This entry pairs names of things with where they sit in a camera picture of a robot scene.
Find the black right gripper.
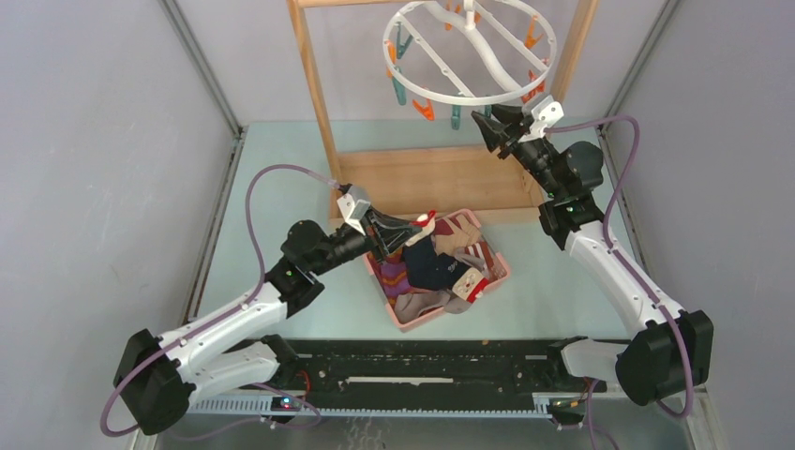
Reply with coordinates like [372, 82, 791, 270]
[471, 101, 564, 201]

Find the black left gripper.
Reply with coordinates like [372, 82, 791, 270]
[309, 206, 421, 278]

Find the navy santa sock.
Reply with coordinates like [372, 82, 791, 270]
[401, 211, 468, 291]
[437, 258, 490, 303]

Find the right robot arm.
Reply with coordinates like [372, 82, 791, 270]
[471, 100, 714, 418]

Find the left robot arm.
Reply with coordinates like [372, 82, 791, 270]
[100, 207, 436, 437]

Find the wooden hanger stand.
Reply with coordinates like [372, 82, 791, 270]
[288, 1, 599, 223]

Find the white round clip hanger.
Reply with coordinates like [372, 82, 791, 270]
[380, 1, 559, 108]

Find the pink plastic basket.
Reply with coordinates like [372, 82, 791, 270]
[364, 209, 510, 332]

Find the purple striped sock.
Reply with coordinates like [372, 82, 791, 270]
[374, 260, 423, 306]

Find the teal clothespin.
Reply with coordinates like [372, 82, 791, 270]
[391, 75, 407, 106]
[450, 105, 462, 130]

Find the beige red striped sock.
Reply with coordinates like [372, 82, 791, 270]
[432, 209, 510, 284]

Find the orange clothespin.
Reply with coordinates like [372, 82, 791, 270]
[412, 98, 435, 121]

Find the grey sock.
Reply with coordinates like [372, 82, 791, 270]
[393, 291, 472, 323]

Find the teal left clothespin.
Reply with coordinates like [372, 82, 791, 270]
[391, 75, 407, 106]

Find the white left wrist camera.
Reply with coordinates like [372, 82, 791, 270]
[337, 184, 371, 234]

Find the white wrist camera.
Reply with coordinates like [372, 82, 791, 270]
[519, 95, 564, 142]
[337, 184, 371, 234]

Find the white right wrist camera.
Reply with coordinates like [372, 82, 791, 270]
[519, 95, 564, 142]

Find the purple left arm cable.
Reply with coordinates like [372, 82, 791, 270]
[98, 163, 343, 439]

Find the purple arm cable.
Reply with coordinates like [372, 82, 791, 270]
[546, 114, 697, 450]
[98, 163, 343, 439]

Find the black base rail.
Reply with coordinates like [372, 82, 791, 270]
[268, 338, 589, 413]

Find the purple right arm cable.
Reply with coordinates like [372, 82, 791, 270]
[546, 114, 697, 450]

